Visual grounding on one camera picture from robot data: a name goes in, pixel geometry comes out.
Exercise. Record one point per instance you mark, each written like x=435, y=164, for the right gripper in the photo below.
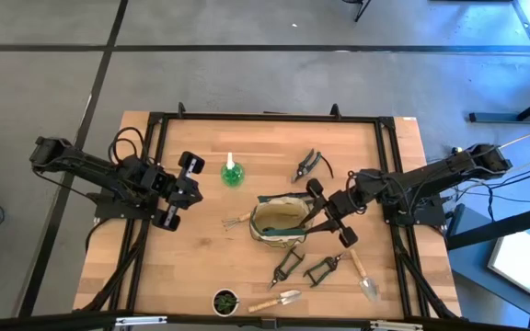
x=332, y=212

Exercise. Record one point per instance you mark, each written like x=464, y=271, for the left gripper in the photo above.
x=183, y=190

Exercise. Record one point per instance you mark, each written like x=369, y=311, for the beige green gardening bag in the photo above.
x=276, y=213

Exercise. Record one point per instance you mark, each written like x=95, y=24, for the green spray bottle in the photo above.
x=233, y=175

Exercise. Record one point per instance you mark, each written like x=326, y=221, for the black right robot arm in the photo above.
x=430, y=177

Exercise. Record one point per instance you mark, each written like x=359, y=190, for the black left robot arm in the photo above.
x=85, y=163

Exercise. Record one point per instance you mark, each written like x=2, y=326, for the dark computer desk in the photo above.
x=499, y=225

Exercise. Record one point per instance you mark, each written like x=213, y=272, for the black chair base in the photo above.
x=361, y=8

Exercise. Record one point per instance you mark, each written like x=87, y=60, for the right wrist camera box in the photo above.
x=344, y=202

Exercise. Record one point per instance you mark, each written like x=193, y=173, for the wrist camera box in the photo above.
x=157, y=181
x=344, y=202

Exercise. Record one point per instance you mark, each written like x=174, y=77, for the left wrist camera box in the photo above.
x=157, y=181

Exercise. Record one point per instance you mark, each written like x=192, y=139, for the black aluminium table frame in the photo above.
x=269, y=117

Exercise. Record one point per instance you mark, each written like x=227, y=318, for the black front frame beam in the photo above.
x=62, y=322

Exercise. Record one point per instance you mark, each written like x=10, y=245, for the blue metal table frame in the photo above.
x=499, y=117

